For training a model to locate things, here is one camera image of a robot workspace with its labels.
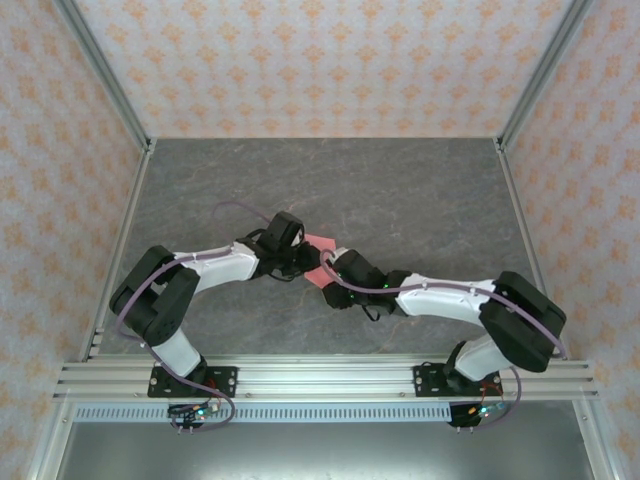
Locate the grey metal sheet panel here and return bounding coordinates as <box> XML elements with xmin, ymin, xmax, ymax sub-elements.
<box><xmin>54</xmin><ymin>422</ymin><xmax>596</xmax><ymax>480</ymax></box>

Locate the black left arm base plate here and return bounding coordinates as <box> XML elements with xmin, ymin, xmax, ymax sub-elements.
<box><xmin>147</xmin><ymin>366</ymin><xmax>239</xmax><ymax>400</ymax></box>

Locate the pink paper sheet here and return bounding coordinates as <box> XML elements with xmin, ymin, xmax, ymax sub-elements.
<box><xmin>302</xmin><ymin>233</ymin><xmax>337</xmax><ymax>289</ymax></box>

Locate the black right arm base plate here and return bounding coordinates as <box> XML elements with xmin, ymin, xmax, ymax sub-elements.
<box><xmin>412</xmin><ymin>364</ymin><xmax>502</xmax><ymax>400</ymax></box>

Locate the aluminium mounting rail beam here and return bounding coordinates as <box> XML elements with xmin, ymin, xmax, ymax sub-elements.
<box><xmin>53</xmin><ymin>354</ymin><xmax>600</xmax><ymax>403</ymax></box>

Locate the grey slotted cable duct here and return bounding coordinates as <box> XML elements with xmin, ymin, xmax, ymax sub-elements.
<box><xmin>73</xmin><ymin>405</ymin><xmax>454</xmax><ymax>424</ymax></box>

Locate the short aluminium frame post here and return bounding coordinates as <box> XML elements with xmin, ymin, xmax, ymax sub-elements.
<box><xmin>27</xmin><ymin>401</ymin><xmax>76</xmax><ymax>480</ymax></box>
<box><xmin>572</xmin><ymin>399</ymin><xmax>616</xmax><ymax>480</ymax></box>

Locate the aluminium side rail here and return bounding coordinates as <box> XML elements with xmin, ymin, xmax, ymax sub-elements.
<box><xmin>77</xmin><ymin>139</ymin><xmax>157</xmax><ymax>362</ymax></box>
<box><xmin>493</xmin><ymin>138</ymin><xmax>571</xmax><ymax>362</ymax></box>

